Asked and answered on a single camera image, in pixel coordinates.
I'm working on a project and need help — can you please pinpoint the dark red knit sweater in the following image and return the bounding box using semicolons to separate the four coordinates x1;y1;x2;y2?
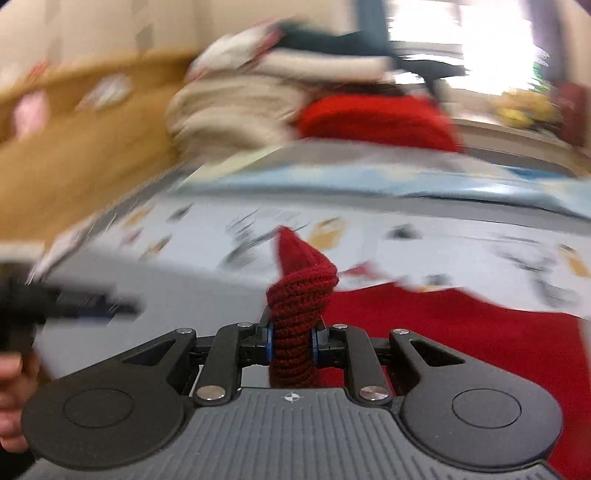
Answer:
266;227;590;479

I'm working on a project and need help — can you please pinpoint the person's left hand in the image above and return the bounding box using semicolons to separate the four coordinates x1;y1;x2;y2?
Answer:
0;352;43;453

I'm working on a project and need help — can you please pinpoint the printed deer bed sheet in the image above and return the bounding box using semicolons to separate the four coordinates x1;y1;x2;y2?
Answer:
27;193;591;324

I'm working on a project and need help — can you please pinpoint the light blue folded sheet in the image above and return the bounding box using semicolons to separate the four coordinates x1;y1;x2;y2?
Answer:
173;140;590;219

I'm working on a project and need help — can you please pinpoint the pink item on headboard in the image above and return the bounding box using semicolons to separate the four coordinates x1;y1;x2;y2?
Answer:
13;91;50;139

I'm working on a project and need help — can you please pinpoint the tissue pack on headboard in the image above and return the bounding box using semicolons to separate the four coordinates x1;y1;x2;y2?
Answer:
76;74;133;111

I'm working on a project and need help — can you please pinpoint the cream folded blanket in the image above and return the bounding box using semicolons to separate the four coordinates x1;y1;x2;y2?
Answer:
165;76;310;163

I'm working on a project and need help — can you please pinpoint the bright red folded blanket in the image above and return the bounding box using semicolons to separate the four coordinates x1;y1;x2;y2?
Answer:
297;94;463;153

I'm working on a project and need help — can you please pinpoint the white folded bedding stack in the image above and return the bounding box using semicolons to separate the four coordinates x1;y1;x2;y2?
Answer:
185;22;394;83

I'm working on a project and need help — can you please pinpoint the yellow bear plush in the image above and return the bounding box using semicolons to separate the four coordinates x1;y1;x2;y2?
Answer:
492;89;562;130

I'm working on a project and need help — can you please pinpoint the dark teal shark plush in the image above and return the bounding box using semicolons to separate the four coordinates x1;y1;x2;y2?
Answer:
276;21;466;97

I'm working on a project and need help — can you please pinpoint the dark red pillow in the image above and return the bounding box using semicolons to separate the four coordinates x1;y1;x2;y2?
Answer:
555;82;589;148

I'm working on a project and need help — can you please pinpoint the window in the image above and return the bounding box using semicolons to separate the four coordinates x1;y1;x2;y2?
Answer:
387;0;540;95

